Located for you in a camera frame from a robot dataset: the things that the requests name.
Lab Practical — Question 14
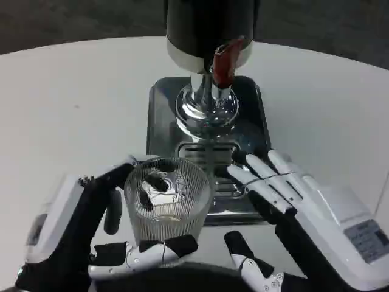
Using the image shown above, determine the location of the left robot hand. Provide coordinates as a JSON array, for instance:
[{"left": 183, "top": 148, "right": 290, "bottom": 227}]
[{"left": 14, "top": 153, "right": 199, "bottom": 292}]

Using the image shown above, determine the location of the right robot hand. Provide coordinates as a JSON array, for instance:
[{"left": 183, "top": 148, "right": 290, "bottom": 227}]
[{"left": 224, "top": 148, "right": 389, "bottom": 292}]

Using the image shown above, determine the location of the clear ribbed glass cup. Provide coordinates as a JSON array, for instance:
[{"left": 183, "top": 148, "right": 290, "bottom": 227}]
[{"left": 123, "top": 157, "right": 212, "bottom": 248}]

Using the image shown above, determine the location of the steel drip tray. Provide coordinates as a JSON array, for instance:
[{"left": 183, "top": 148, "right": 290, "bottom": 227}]
[{"left": 145, "top": 75, "right": 274, "bottom": 226}]

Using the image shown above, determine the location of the black drink dispenser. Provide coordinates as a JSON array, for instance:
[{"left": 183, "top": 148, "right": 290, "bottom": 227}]
[{"left": 165, "top": 0, "right": 258, "bottom": 129}]

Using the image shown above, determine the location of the red dispenser tap handle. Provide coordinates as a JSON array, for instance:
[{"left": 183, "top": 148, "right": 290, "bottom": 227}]
[{"left": 212, "top": 36, "right": 246, "bottom": 88}]

